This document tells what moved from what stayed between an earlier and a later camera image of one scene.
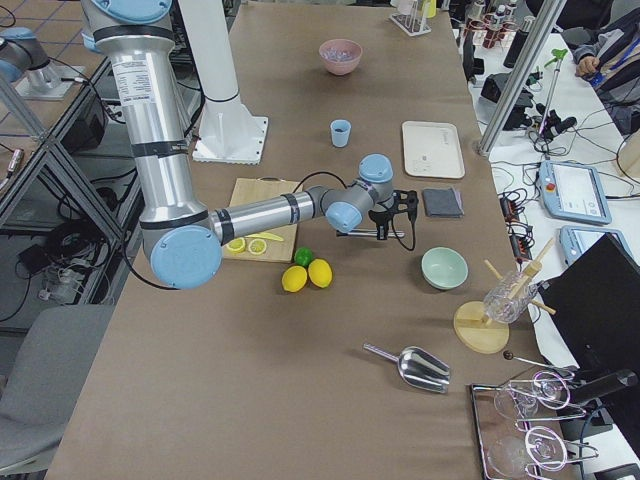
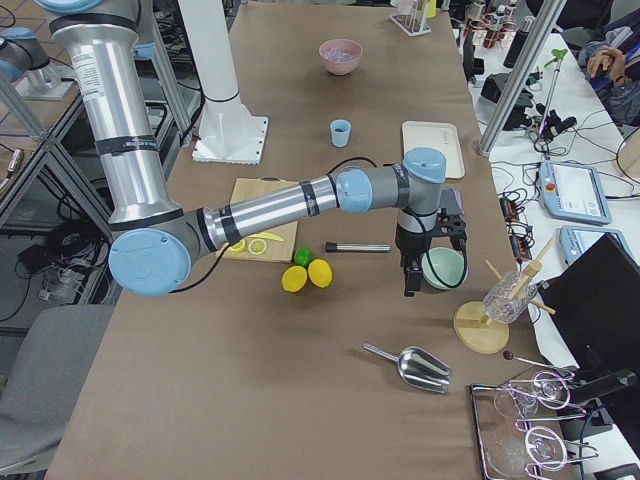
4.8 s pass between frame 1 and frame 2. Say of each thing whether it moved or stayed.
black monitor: stayed
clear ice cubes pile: stayed
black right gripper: moved
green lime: stayed
